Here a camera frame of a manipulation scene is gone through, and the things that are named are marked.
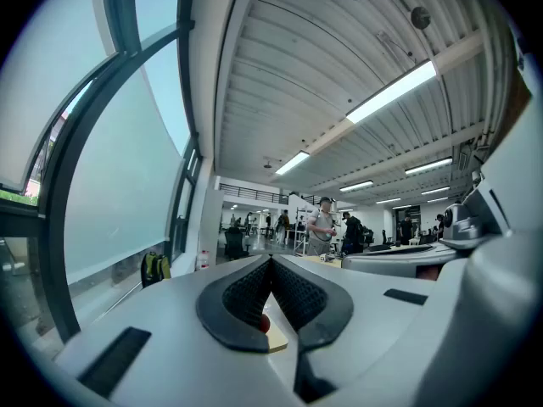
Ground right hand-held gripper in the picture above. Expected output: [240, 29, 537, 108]
[341, 95, 543, 407]

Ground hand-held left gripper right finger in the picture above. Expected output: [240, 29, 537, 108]
[270, 254, 445, 407]

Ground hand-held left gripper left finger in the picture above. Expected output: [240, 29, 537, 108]
[54, 254, 307, 407]

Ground olive green backpack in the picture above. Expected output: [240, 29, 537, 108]
[141, 251, 172, 289]

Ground square wooden desk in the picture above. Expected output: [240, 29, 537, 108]
[260, 293, 290, 354]

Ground black office chair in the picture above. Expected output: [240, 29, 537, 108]
[223, 226, 251, 262]

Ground black mezzanine railing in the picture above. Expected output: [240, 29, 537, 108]
[219, 181, 290, 205]

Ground group of ceiling strip lights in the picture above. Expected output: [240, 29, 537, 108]
[274, 59, 455, 211]

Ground black round ceiling fixture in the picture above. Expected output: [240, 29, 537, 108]
[410, 6, 432, 31]

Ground grey fisheye camera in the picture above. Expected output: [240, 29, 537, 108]
[439, 183, 513, 252]

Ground dark window frame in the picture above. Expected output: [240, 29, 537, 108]
[0, 0, 203, 343]

